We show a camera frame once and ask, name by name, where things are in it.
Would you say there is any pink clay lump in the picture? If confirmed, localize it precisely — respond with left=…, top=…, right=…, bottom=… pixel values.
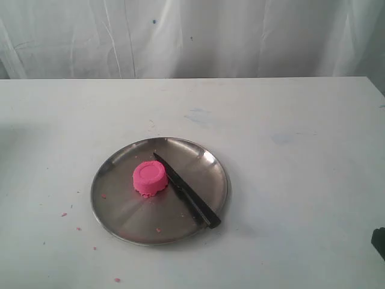
left=132, top=161, right=168, bottom=198

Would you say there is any black knife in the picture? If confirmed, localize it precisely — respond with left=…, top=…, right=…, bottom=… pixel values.
left=153, top=152, right=221, bottom=229

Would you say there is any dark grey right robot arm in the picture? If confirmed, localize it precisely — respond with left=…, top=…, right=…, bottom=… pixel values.
left=371, top=227, right=385, bottom=260

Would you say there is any round stainless steel plate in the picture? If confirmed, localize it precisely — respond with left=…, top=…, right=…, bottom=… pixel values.
left=91, top=137, right=229, bottom=246

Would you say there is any white backdrop curtain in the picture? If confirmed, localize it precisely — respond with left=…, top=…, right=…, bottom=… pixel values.
left=1, top=0, right=384, bottom=92

